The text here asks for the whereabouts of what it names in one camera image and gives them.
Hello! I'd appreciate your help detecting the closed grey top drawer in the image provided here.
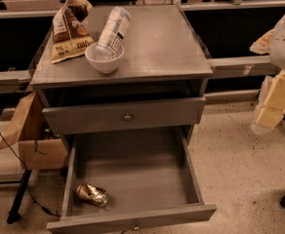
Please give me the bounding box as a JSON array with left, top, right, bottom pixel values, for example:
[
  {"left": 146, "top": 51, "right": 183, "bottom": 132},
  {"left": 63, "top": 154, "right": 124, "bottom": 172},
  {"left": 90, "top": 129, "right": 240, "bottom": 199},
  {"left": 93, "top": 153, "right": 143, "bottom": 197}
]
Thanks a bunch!
[{"left": 43, "top": 97, "right": 206, "bottom": 135}]

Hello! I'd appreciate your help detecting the clear plastic water bottle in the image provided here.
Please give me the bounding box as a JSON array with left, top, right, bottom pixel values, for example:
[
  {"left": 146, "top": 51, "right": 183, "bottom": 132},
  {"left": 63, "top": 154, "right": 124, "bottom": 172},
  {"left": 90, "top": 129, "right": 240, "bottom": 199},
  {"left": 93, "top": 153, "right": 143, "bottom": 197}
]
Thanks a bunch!
[{"left": 96, "top": 6, "right": 131, "bottom": 60}]

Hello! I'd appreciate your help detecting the white bowl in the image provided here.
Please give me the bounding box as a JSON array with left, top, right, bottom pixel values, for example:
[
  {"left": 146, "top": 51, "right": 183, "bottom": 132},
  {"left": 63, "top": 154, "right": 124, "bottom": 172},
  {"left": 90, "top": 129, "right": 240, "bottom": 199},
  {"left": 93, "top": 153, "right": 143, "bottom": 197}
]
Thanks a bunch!
[{"left": 85, "top": 43, "right": 125, "bottom": 73}]

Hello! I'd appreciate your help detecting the open grey middle drawer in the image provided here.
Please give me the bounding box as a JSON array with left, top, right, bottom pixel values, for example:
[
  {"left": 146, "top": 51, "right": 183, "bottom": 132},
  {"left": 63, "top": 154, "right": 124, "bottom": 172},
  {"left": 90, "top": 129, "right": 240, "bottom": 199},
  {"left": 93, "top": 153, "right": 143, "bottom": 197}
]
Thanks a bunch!
[{"left": 47, "top": 127, "right": 216, "bottom": 234}]

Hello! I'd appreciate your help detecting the brown chip bag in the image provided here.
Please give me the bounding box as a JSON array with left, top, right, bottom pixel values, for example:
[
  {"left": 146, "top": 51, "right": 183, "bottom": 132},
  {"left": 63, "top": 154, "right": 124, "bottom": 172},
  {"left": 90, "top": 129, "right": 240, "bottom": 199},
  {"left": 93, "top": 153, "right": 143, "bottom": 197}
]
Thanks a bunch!
[{"left": 51, "top": 0, "right": 94, "bottom": 63}]

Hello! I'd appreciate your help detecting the cardboard box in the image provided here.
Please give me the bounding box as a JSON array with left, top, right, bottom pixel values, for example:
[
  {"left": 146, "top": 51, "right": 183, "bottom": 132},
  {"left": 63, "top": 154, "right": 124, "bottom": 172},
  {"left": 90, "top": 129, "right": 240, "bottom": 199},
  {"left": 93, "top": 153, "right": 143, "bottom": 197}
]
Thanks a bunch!
[{"left": 0, "top": 92, "right": 67, "bottom": 170}]

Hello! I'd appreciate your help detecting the grey drawer cabinet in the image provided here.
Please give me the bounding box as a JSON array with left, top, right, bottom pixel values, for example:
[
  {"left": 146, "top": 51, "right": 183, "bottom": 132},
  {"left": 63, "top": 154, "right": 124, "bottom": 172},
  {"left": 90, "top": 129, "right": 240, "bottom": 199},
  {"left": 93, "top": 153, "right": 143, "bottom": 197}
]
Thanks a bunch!
[{"left": 32, "top": 5, "right": 213, "bottom": 138}]

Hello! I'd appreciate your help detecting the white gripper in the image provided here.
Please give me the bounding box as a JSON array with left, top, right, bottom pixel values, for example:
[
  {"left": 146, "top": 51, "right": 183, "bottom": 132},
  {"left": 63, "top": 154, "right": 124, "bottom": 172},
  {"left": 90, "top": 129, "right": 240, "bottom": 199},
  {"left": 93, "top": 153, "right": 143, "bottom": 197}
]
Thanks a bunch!
[{"left": 251, "top": 70, "right": 285, "bottom": 135}]

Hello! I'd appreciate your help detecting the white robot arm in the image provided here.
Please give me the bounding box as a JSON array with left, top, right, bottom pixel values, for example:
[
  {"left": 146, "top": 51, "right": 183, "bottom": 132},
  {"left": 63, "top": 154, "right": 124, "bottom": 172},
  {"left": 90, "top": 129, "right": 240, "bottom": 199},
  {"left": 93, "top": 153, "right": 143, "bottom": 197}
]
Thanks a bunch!
[{"left": 250, "top": 15, "right": 285, "bottom": 135}]

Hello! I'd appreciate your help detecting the crushed orange can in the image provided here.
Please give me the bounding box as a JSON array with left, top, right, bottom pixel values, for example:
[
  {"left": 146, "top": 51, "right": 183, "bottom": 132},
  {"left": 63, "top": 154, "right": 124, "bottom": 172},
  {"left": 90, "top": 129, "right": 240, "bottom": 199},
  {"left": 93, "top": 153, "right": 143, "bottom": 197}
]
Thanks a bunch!
[{"left": 76, "top": 183, "right": 109, "bottom": 208}]

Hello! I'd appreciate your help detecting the black table leg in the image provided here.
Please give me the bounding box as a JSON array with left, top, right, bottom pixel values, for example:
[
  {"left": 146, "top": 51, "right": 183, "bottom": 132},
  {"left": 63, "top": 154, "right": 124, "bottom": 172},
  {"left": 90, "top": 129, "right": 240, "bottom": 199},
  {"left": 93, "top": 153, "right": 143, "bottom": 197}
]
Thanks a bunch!
[{"left": 7, "top": 170, "right": 31, "bottom": 224}]

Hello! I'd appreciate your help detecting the black cable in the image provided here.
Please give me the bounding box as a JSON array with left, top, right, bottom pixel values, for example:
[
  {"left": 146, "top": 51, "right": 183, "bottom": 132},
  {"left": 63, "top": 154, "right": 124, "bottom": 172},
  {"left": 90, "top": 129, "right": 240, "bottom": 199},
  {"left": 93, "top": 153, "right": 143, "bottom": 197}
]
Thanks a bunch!
[{"left": 0, "top": 107, "right": 61, "bottom": 217}]

